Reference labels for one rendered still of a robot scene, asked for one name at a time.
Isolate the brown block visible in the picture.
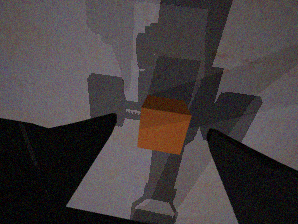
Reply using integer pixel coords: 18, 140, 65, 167
137, 95, 192, 155

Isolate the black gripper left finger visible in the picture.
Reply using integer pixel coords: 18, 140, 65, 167
0, 113, 117, 207

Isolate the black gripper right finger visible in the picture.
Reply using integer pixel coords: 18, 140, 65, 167
206, 128, 298, 224

